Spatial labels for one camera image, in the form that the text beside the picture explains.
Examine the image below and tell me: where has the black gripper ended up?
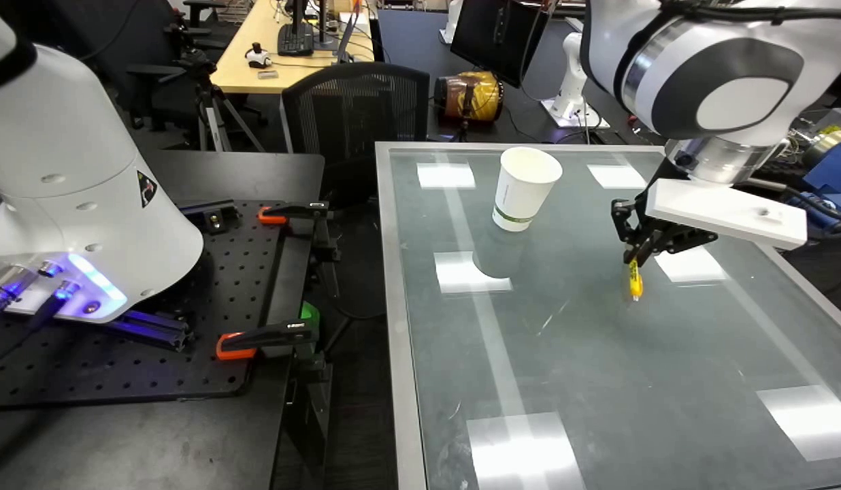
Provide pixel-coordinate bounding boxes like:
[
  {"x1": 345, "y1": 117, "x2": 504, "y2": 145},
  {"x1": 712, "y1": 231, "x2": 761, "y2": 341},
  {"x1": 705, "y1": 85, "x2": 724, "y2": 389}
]
[{"x1": 610, "y1": 194, "x2": 719, "y2": 273}]

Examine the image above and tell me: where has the yellow pen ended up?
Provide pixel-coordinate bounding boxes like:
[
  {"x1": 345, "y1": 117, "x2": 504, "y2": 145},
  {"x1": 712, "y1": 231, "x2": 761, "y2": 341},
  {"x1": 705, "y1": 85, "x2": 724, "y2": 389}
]
[{"x1": 622, "y1": 258, "x2": 648, "y2": 305}]

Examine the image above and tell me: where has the white paper cup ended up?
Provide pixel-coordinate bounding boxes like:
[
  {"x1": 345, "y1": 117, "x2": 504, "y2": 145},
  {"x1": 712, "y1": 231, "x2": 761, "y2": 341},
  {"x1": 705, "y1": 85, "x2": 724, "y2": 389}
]
[{"x1": 490, "y1": 145, "x2": 567, "y2": 237}]

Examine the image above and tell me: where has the glass top table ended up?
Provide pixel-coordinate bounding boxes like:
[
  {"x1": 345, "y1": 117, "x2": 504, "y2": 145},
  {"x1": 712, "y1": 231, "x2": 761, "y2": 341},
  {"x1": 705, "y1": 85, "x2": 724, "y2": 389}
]
[{"x1": 373, "y1": 139, "x2": 841, "y2": 490}]

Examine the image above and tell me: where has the blue plastic object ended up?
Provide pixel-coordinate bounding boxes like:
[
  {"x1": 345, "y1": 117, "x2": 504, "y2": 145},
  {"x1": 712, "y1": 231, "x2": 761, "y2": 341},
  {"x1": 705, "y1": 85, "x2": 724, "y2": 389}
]
[{"x1": 782, "y1": 133, "x2": 841, "y2": 239}]

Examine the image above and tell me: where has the shiny gold round object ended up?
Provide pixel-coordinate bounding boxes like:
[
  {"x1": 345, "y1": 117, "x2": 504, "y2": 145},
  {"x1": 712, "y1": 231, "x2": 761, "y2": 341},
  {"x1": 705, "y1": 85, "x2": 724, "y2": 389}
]
[{"x1": 437, "y1": 68, "x2": 507, "y2": 129}]

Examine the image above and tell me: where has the large black monitor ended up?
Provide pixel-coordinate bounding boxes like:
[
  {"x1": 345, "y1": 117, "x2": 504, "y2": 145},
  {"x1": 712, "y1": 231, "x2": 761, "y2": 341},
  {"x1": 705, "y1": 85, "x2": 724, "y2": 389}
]
[{"x1": 448, "y1": 0, "x2": 549, "y2": 91}]

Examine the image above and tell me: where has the black mesh office chair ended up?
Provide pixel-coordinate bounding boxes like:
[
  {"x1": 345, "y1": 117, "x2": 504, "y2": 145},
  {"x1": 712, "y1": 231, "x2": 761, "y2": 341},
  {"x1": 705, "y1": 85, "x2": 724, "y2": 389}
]
[{"x1": 281, "y1": 60, "x2": 436, "y2": 205}]

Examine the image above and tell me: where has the small green object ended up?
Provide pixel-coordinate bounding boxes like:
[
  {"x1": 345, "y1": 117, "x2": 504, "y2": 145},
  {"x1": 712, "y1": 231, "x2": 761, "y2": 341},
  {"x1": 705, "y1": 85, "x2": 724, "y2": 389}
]
[{"x1": 296, "y1": 300, "x2": 323, "y2": 335}]

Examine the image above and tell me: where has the orange black bar clamp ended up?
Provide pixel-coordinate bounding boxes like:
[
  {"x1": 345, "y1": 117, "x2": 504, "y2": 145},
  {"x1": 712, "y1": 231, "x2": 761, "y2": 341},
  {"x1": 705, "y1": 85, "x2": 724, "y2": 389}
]
[
  {"x1": 256, "y1": 198, "x2": 331, "y2": 242},
  {"x1": 213, "y1": 318, "x2": 318, "y2": 369}
]

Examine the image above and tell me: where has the small black block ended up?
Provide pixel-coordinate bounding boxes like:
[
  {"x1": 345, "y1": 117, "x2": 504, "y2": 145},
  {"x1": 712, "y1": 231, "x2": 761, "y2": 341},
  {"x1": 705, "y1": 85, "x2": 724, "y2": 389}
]
[{"x1": 203, "y1": 205, "x2": 243, "y2": 235}]

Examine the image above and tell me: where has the wooden desk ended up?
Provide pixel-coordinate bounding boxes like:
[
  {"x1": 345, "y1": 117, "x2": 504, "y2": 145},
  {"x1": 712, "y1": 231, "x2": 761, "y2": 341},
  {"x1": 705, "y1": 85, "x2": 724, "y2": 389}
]
[{"x1": 207, "y1": 0, "x2": 377, "y2": 98}]

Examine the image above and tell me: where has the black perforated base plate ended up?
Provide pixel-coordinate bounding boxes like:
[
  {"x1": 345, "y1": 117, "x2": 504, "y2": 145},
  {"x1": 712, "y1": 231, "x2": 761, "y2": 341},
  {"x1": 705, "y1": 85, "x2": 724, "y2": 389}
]
[{"x1": 0, "y1": 198, "x2": 316, "y2": 412}]

